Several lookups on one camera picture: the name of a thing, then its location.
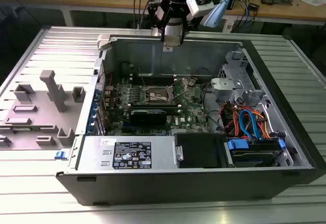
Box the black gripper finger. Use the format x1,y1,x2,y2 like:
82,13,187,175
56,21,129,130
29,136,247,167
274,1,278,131
175,4,195,46
147,0,169,43

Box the silver green CPU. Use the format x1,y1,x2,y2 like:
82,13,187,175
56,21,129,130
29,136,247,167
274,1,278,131
163,34,184,52

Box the wire locking lever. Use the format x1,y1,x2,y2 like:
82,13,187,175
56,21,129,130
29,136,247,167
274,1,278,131
139,68,147,88
171,84,193,101

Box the metal socket cover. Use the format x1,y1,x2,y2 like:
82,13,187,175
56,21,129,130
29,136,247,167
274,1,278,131
166,77,196,101

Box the black RAM slot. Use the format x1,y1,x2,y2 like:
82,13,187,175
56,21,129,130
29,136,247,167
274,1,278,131
130,106,183,115
128,102,179,108
131,78,177,85
131,73,177,79

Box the CPU socket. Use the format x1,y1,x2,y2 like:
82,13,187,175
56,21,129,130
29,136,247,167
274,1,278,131
144,85,177,105

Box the white paper label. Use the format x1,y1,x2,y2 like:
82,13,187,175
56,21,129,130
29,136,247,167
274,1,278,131
223,18,234,33

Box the grey case latch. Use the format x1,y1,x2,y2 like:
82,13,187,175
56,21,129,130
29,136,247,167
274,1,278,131
97,34,115,51

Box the silver drive cage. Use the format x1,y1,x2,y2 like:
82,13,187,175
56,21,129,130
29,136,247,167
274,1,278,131
210,50,268,107

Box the green motherboard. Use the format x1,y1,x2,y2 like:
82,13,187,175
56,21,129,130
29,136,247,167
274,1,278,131
103,75,217,136

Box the black graphics card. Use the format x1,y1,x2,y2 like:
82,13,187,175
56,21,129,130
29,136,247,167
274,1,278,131
129,108,169,127

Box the grey parts rack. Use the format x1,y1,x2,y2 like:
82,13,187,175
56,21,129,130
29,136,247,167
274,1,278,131
0,70,86,151

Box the silver metal latch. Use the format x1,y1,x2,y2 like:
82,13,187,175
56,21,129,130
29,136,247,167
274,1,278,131
173,145,184,161

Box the white paper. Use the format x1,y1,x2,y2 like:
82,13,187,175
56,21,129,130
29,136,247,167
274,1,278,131
297,0,326,7

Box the silver power supply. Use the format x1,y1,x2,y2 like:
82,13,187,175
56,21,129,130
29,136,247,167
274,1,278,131
75,135,179,171

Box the hard disk in blue carrier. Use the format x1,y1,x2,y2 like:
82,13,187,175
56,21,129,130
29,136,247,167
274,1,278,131
224,137,287,169

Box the black PC case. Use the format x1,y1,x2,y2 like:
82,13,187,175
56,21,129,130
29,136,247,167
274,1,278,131
55,34,326,207

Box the green RAM stick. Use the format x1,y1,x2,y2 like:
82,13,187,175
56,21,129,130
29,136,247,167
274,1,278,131
11,126,56,133

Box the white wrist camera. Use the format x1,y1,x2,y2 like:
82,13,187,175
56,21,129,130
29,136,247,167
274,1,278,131
185,0,215,18

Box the thin black wire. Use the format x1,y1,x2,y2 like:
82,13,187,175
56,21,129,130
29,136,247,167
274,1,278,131
190,67,213,80

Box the thick black wire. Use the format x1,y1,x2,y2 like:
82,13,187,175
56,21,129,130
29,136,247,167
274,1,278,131
202,85,227,135

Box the red power wires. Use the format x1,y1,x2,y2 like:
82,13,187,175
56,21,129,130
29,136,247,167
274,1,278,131
220,103,241,134

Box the blue flat wire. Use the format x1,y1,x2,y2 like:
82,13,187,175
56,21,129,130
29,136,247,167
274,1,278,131
239,109,263,141

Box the orange wire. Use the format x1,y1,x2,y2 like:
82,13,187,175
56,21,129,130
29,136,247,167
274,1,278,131
254,111,272,138

